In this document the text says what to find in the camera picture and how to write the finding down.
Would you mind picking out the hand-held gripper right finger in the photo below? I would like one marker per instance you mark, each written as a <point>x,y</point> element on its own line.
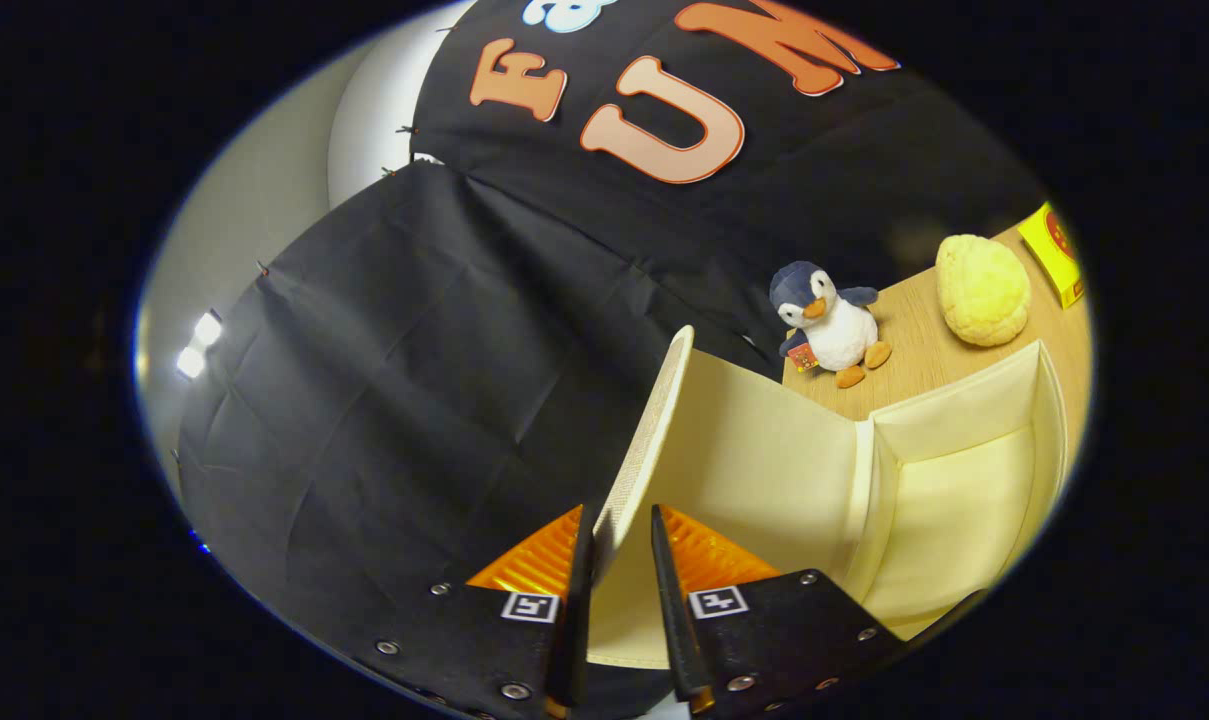
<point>679,640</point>

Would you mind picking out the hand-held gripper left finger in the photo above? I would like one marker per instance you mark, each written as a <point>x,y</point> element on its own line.
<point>576,640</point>

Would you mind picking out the beige fabric storage box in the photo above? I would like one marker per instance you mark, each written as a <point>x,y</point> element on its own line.
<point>764,460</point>

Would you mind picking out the black backdrop cloth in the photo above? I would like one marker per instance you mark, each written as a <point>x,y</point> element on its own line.
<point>414,380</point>

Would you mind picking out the penguin plush toy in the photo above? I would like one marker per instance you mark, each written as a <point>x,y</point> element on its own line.
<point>839,335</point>

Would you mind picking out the yellow round plush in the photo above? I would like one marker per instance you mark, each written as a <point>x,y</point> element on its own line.
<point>982,290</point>

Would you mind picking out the bright ceiling lamp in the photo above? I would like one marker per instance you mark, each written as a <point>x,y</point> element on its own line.
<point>209,328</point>
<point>190,362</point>

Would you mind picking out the yellow book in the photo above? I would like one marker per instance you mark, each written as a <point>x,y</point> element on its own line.
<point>1049,250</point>

